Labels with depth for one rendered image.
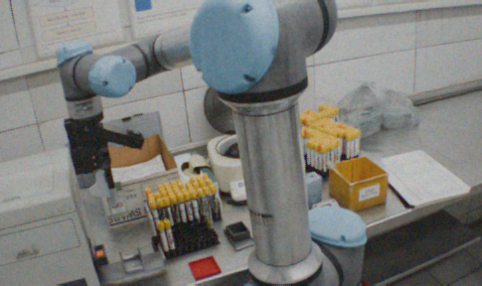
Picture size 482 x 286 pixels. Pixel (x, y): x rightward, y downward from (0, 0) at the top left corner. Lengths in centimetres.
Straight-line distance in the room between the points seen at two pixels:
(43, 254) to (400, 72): 160
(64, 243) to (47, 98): 66
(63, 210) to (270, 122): 59
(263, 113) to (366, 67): 143
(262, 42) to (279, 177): 19
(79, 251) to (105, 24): 77
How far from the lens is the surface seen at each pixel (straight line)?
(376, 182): 135
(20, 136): 165
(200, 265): 121
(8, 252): 110
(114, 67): 83
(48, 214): 104
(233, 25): 51
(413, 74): 215
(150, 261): 119
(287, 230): 65
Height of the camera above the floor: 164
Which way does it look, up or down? 25 degrees down
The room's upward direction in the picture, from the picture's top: 5 degrees counter-clockwise
